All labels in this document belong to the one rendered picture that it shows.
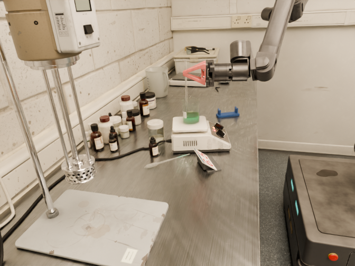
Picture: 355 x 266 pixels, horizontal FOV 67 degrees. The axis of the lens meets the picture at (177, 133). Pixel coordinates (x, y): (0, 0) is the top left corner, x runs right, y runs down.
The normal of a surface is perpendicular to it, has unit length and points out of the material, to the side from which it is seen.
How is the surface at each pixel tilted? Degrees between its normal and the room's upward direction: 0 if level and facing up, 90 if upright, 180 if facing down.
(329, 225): 0
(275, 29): 51
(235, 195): 0
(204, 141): 90
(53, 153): 90
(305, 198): 0
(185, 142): 90
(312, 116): 90
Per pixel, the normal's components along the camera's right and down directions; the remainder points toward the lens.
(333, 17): -0.26, 0.43
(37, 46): 0.14, 0.42
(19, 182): 0.97, 0.07
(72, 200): -0.05, -0.90
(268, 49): -0.30, -0.24
